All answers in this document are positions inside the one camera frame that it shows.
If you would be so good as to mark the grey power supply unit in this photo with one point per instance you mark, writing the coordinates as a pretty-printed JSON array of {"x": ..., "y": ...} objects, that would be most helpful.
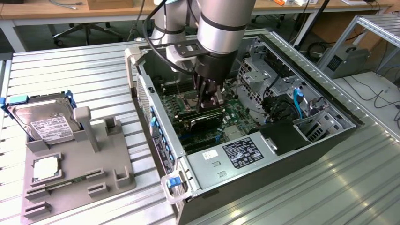
[{"x": 205, "y": 168}]

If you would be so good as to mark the CPU socket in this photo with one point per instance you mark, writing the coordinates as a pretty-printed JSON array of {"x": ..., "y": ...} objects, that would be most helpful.
[{"x": 188, "y": 103}]

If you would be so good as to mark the black RAM slot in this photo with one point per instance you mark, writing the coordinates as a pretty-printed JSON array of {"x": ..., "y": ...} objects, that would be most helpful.
[
  {"x": 169, "y": 84},
  {"x": 177, "y": 86},
  {"x": 178, "y": 91},
  {"x": 185, "y": 112}
]

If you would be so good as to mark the silver metal disk bay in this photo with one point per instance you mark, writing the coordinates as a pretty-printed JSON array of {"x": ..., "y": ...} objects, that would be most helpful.
[
  {"x": 318, "y": 132},
  {"x": 254, "y": 78}
]

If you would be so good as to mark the silver hard disk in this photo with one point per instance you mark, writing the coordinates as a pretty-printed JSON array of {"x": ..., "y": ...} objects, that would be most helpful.
[{"x": 46, "y": 124}]

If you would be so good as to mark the thin metal locking lever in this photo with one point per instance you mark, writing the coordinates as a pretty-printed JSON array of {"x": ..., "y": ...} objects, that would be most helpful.
[{"x": 177, "y": 89}]

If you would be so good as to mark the green motherboard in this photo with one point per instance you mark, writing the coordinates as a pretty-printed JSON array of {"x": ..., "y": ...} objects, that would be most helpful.
[{"x": 237, "y": 110}]

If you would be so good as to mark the open grey PC case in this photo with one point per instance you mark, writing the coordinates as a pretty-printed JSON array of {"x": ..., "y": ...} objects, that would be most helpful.
[{"x": 249, "y": 187}]

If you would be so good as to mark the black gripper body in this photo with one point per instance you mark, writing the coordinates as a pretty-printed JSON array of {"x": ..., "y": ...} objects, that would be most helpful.
[{"x": 214, "y": 66}]

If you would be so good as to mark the aluminium profile frame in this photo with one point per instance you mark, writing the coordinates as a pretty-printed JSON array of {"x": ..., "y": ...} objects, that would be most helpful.
[{"x": 378, "y": 28}]

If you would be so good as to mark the black Nvidia graphics card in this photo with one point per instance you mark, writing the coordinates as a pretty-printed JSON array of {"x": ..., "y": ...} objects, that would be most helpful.
[{"x": 202, "y": 122}]

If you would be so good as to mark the grey parts rack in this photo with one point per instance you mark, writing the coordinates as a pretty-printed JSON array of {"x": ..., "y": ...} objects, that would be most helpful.
[{"x": 77, "y": 164}]

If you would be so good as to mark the silver CPU chip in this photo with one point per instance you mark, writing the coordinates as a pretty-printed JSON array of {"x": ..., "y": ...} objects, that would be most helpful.
[{"x": 46, "y": 168}]

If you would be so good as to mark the wooden desk white frame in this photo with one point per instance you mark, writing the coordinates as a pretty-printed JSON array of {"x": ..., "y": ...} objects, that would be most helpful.
[
  {"x": 342, "y": 7},
  {"x": 30, "y": 11}
]

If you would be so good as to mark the green RAM stick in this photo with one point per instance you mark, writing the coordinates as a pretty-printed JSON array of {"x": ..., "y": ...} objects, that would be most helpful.
[{"x": 66, "y": 182}]

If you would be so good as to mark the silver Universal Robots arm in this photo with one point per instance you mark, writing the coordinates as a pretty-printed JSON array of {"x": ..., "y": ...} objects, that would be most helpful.
[{"x": 224, "y": 23}]

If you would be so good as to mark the long black expansion slot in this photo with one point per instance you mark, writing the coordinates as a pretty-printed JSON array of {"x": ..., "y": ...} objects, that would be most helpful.
[{"x": 201, "y": 145}]

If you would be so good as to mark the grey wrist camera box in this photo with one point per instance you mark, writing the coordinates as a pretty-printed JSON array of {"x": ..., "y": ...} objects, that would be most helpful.
[{"x": 184, "y": 58}]

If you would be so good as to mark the black office chair base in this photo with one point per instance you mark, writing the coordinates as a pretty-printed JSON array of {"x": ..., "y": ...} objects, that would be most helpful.
[
  {"x": 86, "y": 30},
  {"x": 268, "y": 17}
]

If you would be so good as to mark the large brown cardboard sheet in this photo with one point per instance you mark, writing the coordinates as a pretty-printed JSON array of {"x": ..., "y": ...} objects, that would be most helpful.
[{"x": 330, "y": 28}]

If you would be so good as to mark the short black expansion slot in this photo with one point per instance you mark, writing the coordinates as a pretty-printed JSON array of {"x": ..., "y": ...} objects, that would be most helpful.
[{"x": 186, "y": 141}]

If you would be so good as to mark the blue disk caddy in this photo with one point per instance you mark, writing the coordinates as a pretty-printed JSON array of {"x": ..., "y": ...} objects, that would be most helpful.
[{"x": 16, "y": 99}]

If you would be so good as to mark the orange and white box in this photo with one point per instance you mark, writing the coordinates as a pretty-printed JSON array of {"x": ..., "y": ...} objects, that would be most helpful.
[{"x": 281, "y": 2}]

